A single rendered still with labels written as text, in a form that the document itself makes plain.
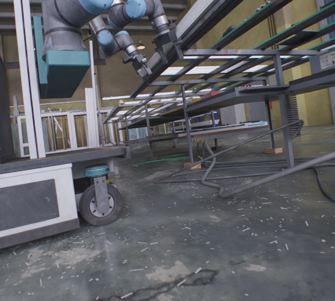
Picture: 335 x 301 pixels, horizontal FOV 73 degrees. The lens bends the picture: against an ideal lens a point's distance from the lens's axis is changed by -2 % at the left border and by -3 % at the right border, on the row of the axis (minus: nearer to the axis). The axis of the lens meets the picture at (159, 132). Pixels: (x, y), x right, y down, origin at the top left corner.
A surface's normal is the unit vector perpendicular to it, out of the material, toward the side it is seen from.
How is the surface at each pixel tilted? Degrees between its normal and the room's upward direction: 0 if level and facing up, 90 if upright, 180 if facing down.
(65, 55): 90
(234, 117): 90
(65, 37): 70
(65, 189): 90
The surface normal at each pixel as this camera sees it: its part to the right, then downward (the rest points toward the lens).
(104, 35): 0.10, 0.06
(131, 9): -0.44, 0.47
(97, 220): 0.48, -0.13
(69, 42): 0.48, -0.40
